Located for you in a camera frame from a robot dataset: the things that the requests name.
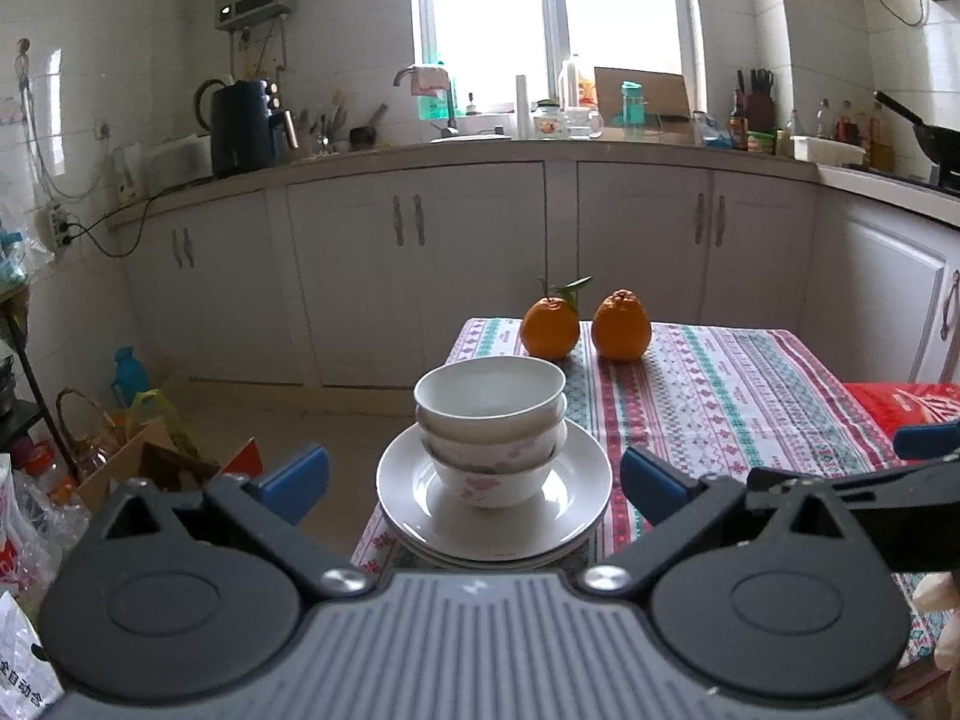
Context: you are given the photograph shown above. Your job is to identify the patterned striped tablecloth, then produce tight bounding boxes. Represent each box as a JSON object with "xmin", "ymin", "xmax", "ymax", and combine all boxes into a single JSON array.
[{"xmin": 351, "ymin": 317, "xmax": 960, "ymax": 668}]

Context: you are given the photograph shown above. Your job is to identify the brown cardboard sheet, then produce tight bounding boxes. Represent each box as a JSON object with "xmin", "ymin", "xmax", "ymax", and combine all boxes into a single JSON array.
[{"xmin": 594, "ymin": 67, "xmax": 695, "ymax": 122}]

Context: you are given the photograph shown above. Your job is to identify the white countertop appliance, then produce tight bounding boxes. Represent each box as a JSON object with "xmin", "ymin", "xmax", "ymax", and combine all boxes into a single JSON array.
[{"xmin": 112, "ymin": 133, "xmax": 215, "ymax": 202}]

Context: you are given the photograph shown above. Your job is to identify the light blue plastic bag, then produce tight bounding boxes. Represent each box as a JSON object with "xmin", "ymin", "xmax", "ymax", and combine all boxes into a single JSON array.
[{"xmin": 691, "ymin": 111, "xmax": 732, "ymax": 149}]

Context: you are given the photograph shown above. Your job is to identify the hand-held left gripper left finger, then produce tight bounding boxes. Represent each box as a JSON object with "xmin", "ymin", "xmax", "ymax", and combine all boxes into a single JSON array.
[{"xmin": 82, "ymin": 444, "xmax": 380, "ymax": 605}]

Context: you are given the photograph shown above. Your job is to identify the teal water bottle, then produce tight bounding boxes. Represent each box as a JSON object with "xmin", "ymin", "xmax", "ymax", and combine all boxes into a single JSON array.
[{"xmin": 619, "ymin": 80, "xmax": 647, "ymax": 142}]

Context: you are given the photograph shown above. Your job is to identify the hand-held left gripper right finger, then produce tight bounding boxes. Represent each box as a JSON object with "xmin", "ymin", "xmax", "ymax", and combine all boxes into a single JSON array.
[{"xmin": 574, "ymin": 444, "xmax": 875, "ymax": 605}]

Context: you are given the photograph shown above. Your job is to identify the dark blue air fryer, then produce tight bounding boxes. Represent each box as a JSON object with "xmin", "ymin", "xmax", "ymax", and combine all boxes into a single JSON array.
[{"xmin": 196, "ymin": 77, "xmax": 297, "ymax": 179}]

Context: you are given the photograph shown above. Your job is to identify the person's right hand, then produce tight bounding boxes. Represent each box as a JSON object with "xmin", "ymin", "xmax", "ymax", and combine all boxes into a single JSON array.
[{"xmin": 913, "ymin": 570, "xmax": 960, "ymax": 698}]

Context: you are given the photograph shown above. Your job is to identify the clear plastic bags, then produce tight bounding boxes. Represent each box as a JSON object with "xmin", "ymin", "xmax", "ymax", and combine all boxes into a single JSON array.
[{"xmin": 0, "ymin": 454, "xmax": 91, "ymax": 601}]

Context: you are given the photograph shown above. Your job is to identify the knife block with knives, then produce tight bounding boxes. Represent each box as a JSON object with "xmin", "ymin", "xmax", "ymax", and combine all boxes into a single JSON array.
[{"xmin": 735, "ymin": 69, "xmax": 776, "ymax": 134}]

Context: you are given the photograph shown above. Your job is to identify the kitchen countertop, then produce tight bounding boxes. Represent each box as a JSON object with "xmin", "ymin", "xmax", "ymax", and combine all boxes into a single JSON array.
[{"xmin": 105, "ymin": 136, "xmax": 960, "ymax": 230}]

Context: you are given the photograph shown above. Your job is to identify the metal faucet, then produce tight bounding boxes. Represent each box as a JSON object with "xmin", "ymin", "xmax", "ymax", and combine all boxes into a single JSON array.
[{"xmin": 395, "ymin": 66, "xmax": 460, "ymax": 137}]

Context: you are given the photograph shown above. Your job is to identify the gas stove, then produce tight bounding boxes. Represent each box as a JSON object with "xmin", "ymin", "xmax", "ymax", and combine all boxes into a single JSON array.
[{"xmin": 840, "ymin": 161, "xmax": 960, "ymax": 196}]

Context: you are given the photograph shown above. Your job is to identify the yellow green bag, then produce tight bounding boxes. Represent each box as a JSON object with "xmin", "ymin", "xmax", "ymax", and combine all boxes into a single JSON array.
[{"xmin": 127, "ymin": 388, "xmax": 203, "ymax": 458}]

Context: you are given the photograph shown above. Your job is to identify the white kitchen cabinets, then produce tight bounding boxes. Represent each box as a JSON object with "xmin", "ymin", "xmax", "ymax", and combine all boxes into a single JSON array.
[{"xmin": 105, "ymin": 157, "xmax": 960, "ymax": 391}]

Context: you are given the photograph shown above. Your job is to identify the black power cable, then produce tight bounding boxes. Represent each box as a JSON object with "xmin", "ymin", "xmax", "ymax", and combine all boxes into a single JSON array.
[{"xmin": 64, "ymin": 180, "xmax": 218, "ymax": 260}]

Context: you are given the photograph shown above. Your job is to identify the wall power socket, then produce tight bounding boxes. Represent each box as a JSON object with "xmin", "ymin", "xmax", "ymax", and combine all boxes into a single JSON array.
[{"xmin": 45, "ymin": 202, "xmax": 80, "ymax": 250}]

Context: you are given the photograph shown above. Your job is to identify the kitchen window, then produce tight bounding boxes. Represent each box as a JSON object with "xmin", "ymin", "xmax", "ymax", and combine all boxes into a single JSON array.
[{"xmin": 409, "ymin": 0, "xmax": 710, "ymax": 117}]

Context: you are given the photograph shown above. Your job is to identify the white ceramic bowl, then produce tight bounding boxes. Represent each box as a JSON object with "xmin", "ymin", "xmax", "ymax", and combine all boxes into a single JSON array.
[
  {"xmin": 413, "ymin": 357, "xmax": 567, "ymax": 421},
  {"xmin": 417, "ymin": 394, "xmax": 569, "ymax": 466},
  {"xmin": 424, "ymin": 427, "xmax": 560, "ymax": 509}
]

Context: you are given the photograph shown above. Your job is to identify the orange with green leaf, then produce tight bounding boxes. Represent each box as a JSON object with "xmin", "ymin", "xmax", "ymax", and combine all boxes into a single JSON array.
[{"xmin": 521, "ymin": 276, "xmax": 593, "ymax": 361}]

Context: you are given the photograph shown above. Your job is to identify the red gift box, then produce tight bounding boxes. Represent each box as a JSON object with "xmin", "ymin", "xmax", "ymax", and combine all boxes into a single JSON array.
[{"xmin": 844, "ymin": 381, "xmax": 960, "ymax": 458}]

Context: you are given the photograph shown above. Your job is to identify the black wok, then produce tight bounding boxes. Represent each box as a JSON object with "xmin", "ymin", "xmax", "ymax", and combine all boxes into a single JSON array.
[{"xmin": 874, "ymin": 90, "xmax": 960, "ymax": 166}]

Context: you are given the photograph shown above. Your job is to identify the small black mortar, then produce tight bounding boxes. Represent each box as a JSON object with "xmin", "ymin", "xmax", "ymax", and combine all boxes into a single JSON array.
[{"xmin": 349, "ymin": 103, "xmax": 389, "ymax": 151}]

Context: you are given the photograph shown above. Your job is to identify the amber oil bottle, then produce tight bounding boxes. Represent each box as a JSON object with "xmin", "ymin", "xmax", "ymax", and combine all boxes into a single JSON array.
[{"xmin": 868, "ymin": 101, "xmax": 897, "ymax": 170}]

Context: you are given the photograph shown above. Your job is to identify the black shelf rack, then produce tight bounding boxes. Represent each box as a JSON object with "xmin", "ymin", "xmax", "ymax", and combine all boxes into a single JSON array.
[{"xmin": 0, "ymin": 285, "xmax": 76, "ymax": 481}]

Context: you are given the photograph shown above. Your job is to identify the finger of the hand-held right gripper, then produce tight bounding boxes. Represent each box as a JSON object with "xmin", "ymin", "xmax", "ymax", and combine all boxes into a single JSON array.
[
  {"xmin": 895, "ymin": 424, "xmax": 960, "ymax": 460},
  {"xmin": 748, "ymin": 456, "xmax": 960, "ymax": 515}
]

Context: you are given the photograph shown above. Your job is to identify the bumpy orange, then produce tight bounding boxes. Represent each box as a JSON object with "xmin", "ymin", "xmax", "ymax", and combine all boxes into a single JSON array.
[{"xmin": 592, "ymin": 289, "xmax": 652, "ymax": 362}]

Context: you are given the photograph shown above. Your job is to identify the white rectangular tray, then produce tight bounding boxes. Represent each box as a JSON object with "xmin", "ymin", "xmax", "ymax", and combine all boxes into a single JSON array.
[{"xmin": 791, "ymin": 135, "xmax": 867, "ymax": 164}]

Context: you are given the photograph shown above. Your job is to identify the green dish soap bottle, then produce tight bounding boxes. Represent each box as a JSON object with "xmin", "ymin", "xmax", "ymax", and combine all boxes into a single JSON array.
[{"xmin": 416, "ymin": 52, "xmax": 458, "ymax": 122}]

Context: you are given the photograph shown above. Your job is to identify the white bag with blue print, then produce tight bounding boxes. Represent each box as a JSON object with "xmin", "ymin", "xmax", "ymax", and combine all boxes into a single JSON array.
[{"xmin": 0, "ymin": 591, "xmax": 65, "ymax": 720}]

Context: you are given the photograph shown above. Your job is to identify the clear oil bottle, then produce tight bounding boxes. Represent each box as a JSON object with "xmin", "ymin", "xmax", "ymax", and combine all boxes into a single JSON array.
[{"xmin": 559, "ymin": 54, "xmax": 597, "ymax": 110}]

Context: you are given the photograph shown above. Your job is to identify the utensil holder with utensils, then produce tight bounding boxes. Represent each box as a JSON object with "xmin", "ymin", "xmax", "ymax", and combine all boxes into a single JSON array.
[{"xmin": 300, "ymin": 90, "xmax": 350, "ymax": 155}]

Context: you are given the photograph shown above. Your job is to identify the open cardboard box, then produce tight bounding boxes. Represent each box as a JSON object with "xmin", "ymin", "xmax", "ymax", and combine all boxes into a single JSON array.
[{"xmin": 75, "ymin": 420, "xmax": 226, "ymax": 511}]

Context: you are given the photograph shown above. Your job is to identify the teal thermos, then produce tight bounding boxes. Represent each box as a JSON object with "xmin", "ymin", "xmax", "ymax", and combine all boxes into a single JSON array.
[{"xmin": 112, "ymin": 347, "xmax": 147, "ymax": 410}]

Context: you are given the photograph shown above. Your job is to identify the wicker basket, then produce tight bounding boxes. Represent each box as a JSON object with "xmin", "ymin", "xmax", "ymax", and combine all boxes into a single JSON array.
[{"xmin": 56, "ymin": 388, "xmax": 125, "ymax": 481}]

